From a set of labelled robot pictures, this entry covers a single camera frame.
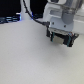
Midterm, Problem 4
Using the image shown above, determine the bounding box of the black kcup holder drawer box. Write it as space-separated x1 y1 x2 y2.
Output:
46 30 78 47

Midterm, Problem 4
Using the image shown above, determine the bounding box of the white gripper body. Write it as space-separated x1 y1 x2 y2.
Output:
45 2 84 36

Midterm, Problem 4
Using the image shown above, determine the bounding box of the black cable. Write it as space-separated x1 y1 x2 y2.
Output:
21 0 51 28

